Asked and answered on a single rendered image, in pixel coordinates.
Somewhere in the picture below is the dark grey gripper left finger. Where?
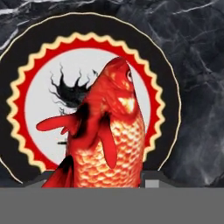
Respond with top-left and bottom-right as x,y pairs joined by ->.
22,171 -> 57,189

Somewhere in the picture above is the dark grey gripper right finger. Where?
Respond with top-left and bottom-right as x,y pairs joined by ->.
141,170 -> 182,189

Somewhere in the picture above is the red fish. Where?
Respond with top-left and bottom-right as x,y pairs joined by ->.
35,56 -> 146,189

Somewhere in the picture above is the black red white round plate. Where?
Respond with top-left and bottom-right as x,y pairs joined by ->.
0,11 -> 182,186

